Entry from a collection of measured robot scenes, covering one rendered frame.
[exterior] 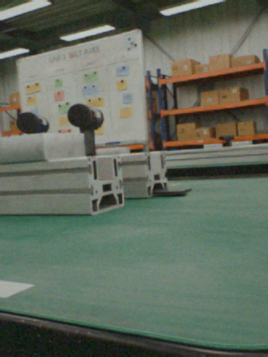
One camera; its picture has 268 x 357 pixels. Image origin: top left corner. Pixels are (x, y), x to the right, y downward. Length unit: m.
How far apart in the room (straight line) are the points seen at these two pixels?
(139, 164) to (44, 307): 0.56
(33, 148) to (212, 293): 0.46
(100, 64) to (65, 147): 3.41
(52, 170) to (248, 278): 0.44
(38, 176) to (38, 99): 3.89
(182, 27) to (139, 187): 11.65
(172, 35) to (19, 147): 11.84
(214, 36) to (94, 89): 8.13
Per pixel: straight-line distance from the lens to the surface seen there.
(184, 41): 12.27
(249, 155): 2.15
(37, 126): 1.18
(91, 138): 1.10
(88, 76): 4.15
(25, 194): 0.70
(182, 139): 11.04
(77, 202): 0.63
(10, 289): 0.30
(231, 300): 0.25
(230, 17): 11.96
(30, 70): 4.64
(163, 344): 0.21
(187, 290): 0.26
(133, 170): 0.79
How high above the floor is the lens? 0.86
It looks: 3 degrees down
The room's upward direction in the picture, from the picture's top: 4 degrees counter-clockwise
